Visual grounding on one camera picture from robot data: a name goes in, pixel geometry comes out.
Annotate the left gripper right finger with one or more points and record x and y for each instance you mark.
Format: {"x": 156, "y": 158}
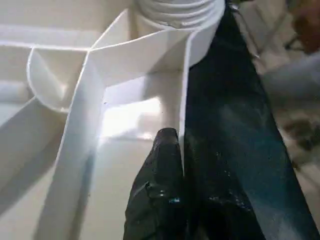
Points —
{"x": 215, "y": 200}

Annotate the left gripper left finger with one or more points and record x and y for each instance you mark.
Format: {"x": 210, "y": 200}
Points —
{"x": 157, "y": 200}

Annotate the white plastic table top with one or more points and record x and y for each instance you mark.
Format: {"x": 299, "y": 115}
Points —
{"x": 75, "y": 100}

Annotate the white plastic table leg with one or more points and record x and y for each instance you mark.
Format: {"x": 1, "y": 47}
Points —
{"x": 175, "y": 10}

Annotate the black work mat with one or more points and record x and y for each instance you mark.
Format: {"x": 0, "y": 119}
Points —
{"x": 240, "y": 130}

